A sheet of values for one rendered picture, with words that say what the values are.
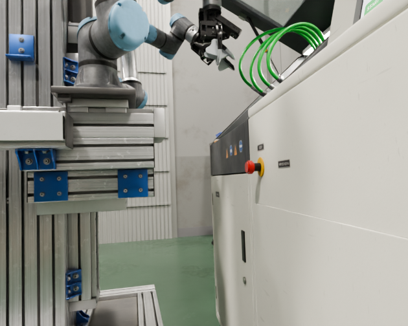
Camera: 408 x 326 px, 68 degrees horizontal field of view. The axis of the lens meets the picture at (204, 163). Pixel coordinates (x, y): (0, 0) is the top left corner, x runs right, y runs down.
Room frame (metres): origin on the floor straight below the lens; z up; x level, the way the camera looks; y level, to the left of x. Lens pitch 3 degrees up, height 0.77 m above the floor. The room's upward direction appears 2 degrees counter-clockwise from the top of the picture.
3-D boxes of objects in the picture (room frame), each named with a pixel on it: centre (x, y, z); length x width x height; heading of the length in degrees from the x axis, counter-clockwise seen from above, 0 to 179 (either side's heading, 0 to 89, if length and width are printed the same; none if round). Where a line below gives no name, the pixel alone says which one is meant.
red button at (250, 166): (0.80, -0.13, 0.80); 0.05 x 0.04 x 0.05; 8
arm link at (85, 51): (0.92, 0.31, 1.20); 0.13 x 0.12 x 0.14; 46
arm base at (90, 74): (0.93, 0.32, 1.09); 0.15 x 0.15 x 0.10
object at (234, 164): (1.25, -0.11, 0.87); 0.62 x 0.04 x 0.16; 8
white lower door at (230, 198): (1.25, -0.09, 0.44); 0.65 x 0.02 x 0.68; 8
